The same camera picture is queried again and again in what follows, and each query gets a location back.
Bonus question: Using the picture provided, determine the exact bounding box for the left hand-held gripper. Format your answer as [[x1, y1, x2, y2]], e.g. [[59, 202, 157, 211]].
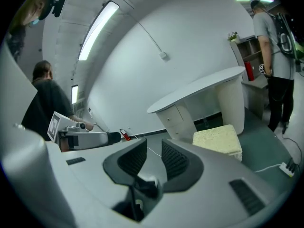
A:
[[47, 111, 122, 152]]

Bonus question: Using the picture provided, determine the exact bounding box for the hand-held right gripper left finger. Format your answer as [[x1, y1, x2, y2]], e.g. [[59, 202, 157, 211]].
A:
[[46, 138, 148, 228]]

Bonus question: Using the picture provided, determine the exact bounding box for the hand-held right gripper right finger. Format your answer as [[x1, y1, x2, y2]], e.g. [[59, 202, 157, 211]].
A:
[[151, 138, 281, 228]]

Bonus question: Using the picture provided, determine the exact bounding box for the cream upholstered stool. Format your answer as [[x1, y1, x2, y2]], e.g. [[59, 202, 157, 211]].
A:
[[192, 124, 243, 162]]

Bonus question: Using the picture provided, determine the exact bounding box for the white vanity desk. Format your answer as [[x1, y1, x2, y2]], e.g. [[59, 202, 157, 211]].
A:
[[146, 66, 246, 145]]

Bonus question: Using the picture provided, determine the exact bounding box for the red fire extinguisher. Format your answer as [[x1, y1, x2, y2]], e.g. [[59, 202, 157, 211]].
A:
[[119, 128, 132, 141]]

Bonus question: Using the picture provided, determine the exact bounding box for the white power strip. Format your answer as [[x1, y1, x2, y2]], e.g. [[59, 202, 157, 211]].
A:
[[278, 161, 298, 178]]

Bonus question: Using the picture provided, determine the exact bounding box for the red cylinder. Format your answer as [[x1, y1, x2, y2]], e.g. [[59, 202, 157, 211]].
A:
[[244, 60, 255, 82]]

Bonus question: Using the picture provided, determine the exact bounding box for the grey shelf unit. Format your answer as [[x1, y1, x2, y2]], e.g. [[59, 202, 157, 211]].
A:
[[228, 34, 270, 120]]

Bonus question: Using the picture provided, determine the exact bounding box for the small potted plant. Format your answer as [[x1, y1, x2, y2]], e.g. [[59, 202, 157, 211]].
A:
[[227, 31, 240, 44]]

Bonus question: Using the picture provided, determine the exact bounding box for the person's head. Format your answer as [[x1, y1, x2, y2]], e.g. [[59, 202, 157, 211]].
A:
[[9, 0, 52, 33]]

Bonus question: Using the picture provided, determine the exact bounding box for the black power cable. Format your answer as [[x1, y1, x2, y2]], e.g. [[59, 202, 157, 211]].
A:
[[281, 121, 302, 173]]

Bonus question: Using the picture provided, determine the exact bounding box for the white wall conduit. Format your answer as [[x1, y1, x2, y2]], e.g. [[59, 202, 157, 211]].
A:
[[135, 19, 165, 54]]

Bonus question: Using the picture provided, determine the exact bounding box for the black head-mounted camera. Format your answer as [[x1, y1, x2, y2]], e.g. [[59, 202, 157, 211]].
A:
[[39, 0, 69, 21]]

